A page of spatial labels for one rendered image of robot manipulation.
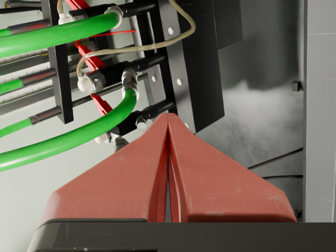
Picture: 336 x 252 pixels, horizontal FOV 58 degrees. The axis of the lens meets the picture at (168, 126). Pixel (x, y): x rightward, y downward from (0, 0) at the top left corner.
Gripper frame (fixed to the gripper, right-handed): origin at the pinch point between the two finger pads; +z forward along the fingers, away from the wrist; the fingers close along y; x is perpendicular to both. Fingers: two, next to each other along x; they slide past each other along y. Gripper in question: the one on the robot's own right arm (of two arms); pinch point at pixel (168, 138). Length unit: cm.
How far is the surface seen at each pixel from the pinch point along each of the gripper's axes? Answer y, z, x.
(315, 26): -16.1, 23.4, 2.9
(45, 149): 9.4, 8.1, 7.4
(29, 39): 9.8, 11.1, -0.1
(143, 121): 3.6, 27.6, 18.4
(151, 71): 2.9, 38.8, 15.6
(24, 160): 10.9, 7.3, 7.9
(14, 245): 34, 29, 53
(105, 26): 5.3, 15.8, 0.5
